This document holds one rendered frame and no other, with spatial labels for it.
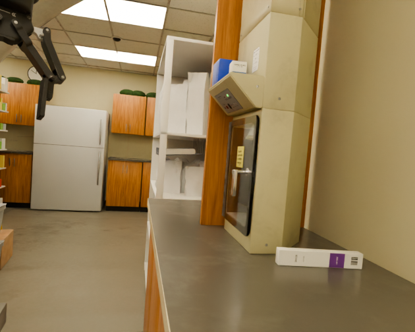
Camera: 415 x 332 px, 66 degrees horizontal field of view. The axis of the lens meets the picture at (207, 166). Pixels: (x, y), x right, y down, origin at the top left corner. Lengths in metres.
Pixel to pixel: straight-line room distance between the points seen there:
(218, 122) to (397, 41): 0.69
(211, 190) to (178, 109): 1.13
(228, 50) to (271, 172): 0.61
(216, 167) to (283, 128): 0.42
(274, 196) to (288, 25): 0.55
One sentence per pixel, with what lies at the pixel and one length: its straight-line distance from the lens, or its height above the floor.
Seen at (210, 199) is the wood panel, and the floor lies 1.05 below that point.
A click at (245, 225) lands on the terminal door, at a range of 1.07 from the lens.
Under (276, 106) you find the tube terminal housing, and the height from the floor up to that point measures 1.42.
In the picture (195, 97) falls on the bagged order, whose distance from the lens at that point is 2.30.
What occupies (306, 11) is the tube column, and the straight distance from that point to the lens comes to 1.21.
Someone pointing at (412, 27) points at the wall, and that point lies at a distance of 1.25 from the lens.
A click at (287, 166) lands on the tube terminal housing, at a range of 1.07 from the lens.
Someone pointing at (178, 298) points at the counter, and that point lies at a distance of 0.75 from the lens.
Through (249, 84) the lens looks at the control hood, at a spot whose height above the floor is 1.48.
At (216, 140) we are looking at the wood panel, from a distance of 1.36.
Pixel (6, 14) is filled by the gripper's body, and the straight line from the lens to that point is 0.68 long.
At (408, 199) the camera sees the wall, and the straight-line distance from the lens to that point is 1.14.
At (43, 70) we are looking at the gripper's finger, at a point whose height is 1.38.
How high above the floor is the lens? 1.27
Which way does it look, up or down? 3 degrees down
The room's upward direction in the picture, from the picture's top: 4 degrees clockwise
